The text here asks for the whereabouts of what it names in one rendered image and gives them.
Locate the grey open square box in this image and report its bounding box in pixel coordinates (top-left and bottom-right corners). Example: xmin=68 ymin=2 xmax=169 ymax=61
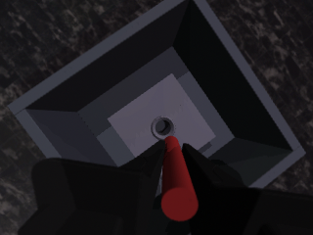
xmin=7 ymin=0 xmax=306 ymax=188

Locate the red peg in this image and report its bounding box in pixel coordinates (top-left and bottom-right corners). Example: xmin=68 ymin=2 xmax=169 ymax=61
xmin=161 ymin=136 xmax=199 ymax=221

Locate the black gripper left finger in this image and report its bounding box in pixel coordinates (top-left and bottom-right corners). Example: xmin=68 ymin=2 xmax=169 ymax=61
xmin=30 ymin=140 xmax=165 ymax=235

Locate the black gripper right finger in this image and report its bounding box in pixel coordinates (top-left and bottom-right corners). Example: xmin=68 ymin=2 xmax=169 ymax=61
xmin=182 ymin=143 xmax=313 ymax=235

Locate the grey square plate with hole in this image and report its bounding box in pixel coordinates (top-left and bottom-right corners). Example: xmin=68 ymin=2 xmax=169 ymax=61
xmin=107 ymin=73 xmax=216 ymax=158

